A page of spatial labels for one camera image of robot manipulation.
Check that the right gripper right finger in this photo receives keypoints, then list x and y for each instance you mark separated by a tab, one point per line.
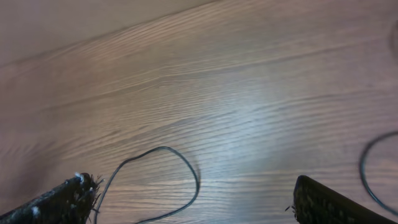
315	203

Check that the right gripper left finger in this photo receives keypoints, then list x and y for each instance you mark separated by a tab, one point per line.
68	203

